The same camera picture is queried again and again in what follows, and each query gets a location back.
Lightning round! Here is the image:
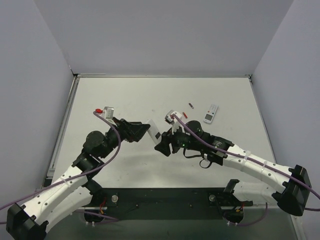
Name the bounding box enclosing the long white remote control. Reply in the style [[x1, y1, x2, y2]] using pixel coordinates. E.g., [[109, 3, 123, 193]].
[[147, 119, 162, 146]]

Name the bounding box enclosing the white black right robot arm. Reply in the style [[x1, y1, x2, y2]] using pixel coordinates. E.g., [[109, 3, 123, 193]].
[[151, 120, 312, 217]]

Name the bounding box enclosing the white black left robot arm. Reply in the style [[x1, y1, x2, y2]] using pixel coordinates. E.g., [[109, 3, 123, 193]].
[[6, 117, 151, 240]]

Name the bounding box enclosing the small white remote with buttons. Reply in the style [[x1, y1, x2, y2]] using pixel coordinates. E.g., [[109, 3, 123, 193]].
[[203, 104, 219, 124]]

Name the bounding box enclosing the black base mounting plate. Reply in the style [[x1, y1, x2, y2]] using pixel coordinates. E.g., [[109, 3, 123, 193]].
[[84, 187, 253, 223]]

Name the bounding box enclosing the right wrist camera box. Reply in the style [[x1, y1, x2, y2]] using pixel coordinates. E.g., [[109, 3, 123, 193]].
[[164, 110, 181, 125]]

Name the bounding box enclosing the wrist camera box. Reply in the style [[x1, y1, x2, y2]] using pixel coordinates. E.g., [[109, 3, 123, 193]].
[[102, 106, 115, 120], [164, 110, 181, 125]]

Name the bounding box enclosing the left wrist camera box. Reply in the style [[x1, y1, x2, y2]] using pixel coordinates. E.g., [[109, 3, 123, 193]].
[[102, 106, 115, 120]]

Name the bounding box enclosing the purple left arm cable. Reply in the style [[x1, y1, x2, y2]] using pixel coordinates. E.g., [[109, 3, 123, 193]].
[[0, 108, 123, 226]]

